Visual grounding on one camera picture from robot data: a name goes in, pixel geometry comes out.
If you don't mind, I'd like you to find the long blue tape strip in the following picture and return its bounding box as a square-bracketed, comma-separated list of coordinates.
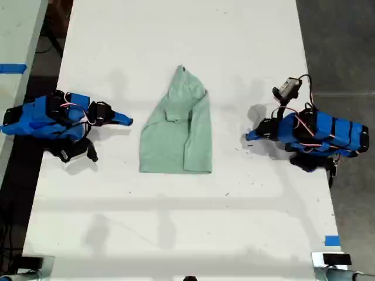
[0, 63, 28, 74]

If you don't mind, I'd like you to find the grey side table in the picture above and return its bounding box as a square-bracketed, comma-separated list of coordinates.
[0, 0, 49, 182]

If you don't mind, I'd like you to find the small black box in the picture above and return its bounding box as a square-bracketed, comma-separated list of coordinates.
[322, 253, 352, 266]
[21, 255, 44, 269]

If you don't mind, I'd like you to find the black camera stalk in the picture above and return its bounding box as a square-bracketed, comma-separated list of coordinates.
[274, 98, 294, 119]

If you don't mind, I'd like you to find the gripper grey camera box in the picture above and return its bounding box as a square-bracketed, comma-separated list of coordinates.
[272, 77, 302, 102]

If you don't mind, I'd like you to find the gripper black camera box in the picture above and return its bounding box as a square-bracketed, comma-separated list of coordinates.
[57, 139, 99, 163]

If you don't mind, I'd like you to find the black camera cable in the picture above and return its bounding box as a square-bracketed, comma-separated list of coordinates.
[296, 73, 316, 114]

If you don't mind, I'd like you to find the silver metal bracket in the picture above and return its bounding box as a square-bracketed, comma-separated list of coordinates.
[311, 251, 352, 281]
[17, 255, 56, 281]

